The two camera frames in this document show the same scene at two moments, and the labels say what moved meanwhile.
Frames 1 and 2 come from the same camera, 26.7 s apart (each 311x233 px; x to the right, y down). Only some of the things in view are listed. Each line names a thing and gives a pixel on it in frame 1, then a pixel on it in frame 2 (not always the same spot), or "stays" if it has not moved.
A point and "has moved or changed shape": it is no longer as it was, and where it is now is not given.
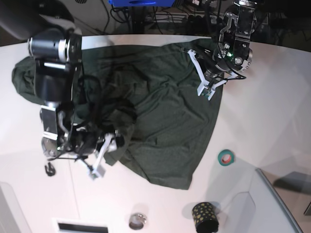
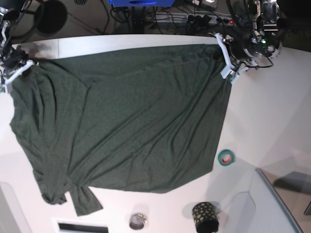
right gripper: x=211 y=67 → x=243 y=47
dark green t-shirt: x=150 y=91 has moved or changed shape
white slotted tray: x=66 y=225 stays
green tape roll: x=225 y=158 stays
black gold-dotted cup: x=204 y=217 stays
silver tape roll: x=137 y=221 stays
